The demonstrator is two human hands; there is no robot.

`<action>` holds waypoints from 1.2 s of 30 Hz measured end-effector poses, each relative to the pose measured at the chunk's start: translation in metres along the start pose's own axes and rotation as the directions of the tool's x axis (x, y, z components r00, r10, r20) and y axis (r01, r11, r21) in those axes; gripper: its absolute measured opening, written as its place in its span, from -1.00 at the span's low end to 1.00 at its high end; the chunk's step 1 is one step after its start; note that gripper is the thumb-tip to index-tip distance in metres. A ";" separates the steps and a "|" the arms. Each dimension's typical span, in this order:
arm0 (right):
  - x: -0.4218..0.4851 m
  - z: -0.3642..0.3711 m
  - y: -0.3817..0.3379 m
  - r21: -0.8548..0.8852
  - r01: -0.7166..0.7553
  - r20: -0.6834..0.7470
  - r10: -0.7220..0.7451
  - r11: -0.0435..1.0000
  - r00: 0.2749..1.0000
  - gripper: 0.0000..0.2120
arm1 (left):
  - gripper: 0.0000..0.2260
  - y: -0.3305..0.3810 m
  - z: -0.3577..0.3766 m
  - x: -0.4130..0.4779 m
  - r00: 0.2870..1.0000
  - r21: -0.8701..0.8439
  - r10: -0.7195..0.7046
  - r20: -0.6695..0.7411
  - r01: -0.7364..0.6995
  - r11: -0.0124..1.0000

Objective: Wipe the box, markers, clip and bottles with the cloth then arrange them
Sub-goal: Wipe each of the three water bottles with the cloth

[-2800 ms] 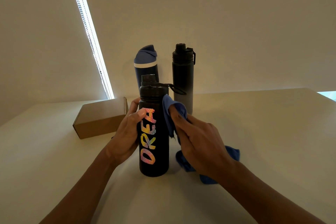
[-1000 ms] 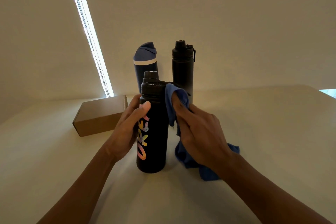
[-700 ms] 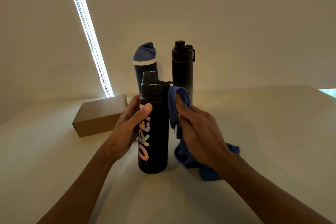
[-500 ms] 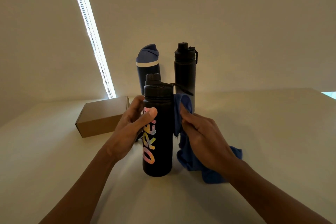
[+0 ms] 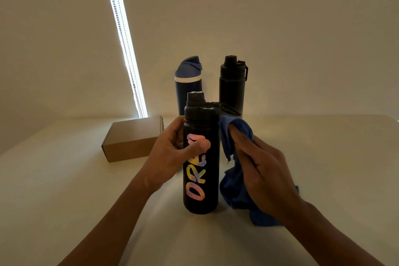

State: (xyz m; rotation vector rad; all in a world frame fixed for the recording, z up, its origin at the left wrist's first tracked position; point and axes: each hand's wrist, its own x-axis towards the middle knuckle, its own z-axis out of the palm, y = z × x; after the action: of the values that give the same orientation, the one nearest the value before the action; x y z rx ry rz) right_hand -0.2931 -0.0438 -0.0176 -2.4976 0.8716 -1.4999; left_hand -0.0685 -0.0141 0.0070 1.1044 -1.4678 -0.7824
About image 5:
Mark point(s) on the person's right hand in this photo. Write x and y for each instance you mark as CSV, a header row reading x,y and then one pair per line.
x,y
268,178

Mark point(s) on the person's left hand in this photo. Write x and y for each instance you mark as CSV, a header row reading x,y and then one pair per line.
x,y
162,159

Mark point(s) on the brown paper box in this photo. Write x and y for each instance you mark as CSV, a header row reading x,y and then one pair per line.
x,y
134,138

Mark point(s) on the blue cloth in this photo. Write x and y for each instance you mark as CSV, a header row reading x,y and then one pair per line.
x,y
232,191

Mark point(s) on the navy bottle with blue lid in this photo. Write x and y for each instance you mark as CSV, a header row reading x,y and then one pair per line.
x,y
187,88

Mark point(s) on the black grey gradient bottle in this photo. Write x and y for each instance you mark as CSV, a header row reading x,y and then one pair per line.
x,y
230,91

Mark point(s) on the person's left forearm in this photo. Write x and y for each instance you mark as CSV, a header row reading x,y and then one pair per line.
x,y
103,234

